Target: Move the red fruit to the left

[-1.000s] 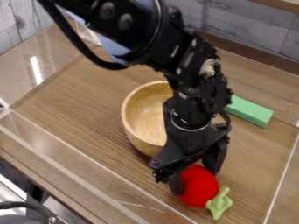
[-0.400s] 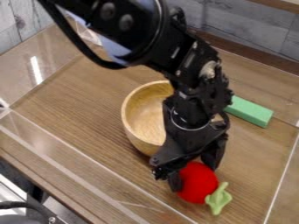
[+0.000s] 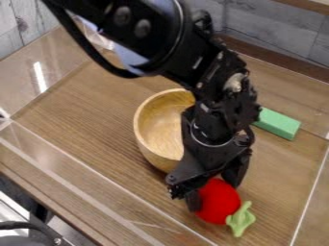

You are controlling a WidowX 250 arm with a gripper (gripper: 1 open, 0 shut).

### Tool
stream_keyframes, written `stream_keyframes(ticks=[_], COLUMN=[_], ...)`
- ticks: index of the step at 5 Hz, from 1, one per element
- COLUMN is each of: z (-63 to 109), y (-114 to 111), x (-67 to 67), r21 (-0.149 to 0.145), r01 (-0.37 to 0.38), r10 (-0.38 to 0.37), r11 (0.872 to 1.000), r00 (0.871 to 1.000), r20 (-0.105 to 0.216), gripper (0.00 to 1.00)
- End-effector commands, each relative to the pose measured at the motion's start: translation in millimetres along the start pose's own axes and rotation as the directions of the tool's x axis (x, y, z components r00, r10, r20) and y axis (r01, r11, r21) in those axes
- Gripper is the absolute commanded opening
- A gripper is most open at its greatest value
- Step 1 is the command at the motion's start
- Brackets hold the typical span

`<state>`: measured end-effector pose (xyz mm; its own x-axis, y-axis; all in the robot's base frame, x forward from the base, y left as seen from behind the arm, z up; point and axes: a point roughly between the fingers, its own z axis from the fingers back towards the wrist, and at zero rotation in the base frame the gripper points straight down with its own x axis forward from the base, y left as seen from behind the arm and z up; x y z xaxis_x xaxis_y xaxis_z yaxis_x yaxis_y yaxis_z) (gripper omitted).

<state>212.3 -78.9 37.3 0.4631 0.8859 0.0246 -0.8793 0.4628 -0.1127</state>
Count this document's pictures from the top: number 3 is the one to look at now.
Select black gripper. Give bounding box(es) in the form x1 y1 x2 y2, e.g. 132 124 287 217
165 111 253 212

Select clear acrylic corner bracket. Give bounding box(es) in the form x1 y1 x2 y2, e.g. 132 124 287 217
81 20 114 50

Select clear acrylic tray walls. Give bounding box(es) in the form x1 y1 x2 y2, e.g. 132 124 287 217
0 24 329 246

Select green rectangular block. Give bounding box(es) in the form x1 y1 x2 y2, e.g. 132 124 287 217
252 108 300 140

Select red plush strawberry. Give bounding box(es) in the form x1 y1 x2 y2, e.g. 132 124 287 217
195 178 255 237

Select wooden bowl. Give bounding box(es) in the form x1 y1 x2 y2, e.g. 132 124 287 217
132 88 195 174

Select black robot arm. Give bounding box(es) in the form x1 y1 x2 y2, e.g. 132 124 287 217
41 0 261 211

